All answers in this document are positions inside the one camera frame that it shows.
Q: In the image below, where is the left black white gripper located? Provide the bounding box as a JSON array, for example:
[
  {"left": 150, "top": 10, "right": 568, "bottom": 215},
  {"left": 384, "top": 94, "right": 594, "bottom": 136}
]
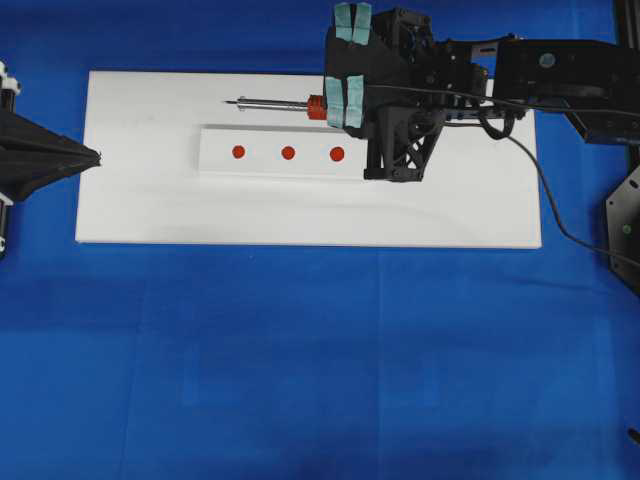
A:
[{"left": 0, "top": 59, "right": 104, "bottom": 259}]

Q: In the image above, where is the black soldering iron cable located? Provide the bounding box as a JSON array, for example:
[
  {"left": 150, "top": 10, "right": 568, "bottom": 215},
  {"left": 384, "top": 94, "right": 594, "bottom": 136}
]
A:
[{"left": 364, "top": 83, "right": 640, "bottom": 264}]

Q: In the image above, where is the large white foam board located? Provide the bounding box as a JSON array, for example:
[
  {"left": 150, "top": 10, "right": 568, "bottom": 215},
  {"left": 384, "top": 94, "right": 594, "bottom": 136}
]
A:
[{"left": 76, "top": 71, "right": 542, "bottom": 249}]

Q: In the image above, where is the black aluminium frame post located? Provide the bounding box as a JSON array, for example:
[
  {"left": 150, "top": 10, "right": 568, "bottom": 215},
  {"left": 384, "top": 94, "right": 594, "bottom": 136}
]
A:
[{"left": 613, "top": 0, "right": 640, "bottom": 50}]

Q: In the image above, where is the left red dot mark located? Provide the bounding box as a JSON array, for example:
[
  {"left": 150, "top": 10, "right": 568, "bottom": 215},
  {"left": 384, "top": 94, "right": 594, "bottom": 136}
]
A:
[{"left": 232, "top": 145, "right": 246, "bottom": 159}]

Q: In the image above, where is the red handled soldering iron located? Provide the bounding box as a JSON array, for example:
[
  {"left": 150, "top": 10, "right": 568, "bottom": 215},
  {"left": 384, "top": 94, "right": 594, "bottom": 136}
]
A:
[{"left": 223, "top": 95, "right": 327, "bottom": 121}]

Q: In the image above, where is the red dot mark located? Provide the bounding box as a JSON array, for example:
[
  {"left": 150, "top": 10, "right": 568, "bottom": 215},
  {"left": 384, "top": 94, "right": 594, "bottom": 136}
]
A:
[
  {"left": 329, "top": 146, "right": 345, "bottom": 162},
  {"left": 281, "top": 146, "right": 296, "bottom": 160},
  {"left": 232, "top": 145, "right": 246, "bottom": 159}
]

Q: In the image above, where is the middle red dot mark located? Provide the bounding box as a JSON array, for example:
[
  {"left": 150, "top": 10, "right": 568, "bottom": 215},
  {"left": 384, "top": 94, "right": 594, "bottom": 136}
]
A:
[{"left": 281, "top": 146, "right": 296, "bottom": 160}]

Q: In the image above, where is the right red dot mark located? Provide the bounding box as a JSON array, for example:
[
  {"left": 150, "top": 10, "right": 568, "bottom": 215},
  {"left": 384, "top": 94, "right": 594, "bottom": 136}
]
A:
[{"left": 329, "top": 146, "right": 345, "bottom": 162}]

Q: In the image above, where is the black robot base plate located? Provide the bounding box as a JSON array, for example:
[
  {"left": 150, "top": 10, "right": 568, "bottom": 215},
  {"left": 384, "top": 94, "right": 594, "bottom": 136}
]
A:
[{"left": 605, "top": 168, "right": 639, "bottom": 295}]

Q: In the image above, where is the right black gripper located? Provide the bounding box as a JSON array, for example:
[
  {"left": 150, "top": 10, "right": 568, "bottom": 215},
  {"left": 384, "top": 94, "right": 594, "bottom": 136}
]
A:
[{"left": 323, "top": 2, "right": 495, "bottom": 182}]

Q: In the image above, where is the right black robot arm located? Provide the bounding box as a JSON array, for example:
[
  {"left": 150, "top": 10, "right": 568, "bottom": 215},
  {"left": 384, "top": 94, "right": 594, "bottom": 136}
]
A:
[{"left": 321, "top": 3, "right": 639, "bottom": 182}]

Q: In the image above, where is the small white raised block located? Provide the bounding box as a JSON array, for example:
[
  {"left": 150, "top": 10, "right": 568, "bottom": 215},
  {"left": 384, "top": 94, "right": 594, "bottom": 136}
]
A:
[{"left": 198, "top": 125, "right": 367, "bottom": 181}]

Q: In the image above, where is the black object at right edge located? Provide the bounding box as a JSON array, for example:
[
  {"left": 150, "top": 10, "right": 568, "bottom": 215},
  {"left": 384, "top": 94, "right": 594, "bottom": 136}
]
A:
[{"left": 627, "top": 428, "right": 640, "bottom": 445}]

